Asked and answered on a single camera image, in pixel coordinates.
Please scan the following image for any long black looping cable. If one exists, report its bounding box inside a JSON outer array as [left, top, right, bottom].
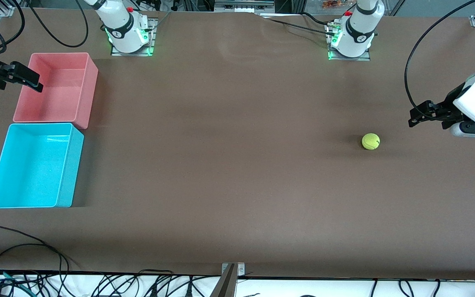
[[0, 225, 70, 285]]

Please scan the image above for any grey power strip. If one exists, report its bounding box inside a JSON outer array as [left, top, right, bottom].
[[214, 0, 275, 13]]

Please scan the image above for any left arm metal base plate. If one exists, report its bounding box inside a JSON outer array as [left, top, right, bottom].
[[328, 25, 371, 61]]

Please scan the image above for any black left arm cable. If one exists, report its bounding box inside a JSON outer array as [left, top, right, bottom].
[[404, 0, 475, 118]]

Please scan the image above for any grey metal camera pole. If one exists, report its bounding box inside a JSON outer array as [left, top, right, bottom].
[[209, 264, 238, 297]]

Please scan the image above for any black base power cable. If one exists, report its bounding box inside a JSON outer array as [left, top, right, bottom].
[[262, 12, 335, 37]]

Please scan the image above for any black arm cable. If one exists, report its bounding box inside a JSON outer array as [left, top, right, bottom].
[[404, 0, 475, 118], [25, 0, 89, 47]]

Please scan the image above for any pink plastic bin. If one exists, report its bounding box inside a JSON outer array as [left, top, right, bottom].
[[13, 52, 99, 130]]

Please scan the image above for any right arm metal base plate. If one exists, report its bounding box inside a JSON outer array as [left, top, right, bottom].
[[111, 19, 157, 57]]

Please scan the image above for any silver metal bracket plate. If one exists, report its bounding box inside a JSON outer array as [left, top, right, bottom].
[[221, 262, 245, 276]]

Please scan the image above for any blue plastic bin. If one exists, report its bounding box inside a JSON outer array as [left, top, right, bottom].
[[0, 123, 85, 209]]

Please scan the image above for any teal cable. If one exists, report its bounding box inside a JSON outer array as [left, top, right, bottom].
[[0, 269, 28, 290]]

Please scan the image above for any yellow-green tennis ball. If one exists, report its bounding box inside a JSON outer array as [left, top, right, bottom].
[[362, 133, 381, 151]]

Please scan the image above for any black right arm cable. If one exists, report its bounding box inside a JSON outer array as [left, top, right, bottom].
[[25, 0, 89, 47]]

